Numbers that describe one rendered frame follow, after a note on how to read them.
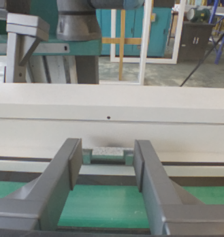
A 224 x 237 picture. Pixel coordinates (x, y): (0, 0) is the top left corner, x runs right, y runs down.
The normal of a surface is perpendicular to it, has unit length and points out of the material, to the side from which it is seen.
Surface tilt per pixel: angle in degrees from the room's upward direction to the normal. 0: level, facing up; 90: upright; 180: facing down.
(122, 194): 0
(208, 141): 90
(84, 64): 90
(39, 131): 90
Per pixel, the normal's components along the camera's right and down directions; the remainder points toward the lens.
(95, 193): 0.02, -0.81
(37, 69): 0.00, 0.58
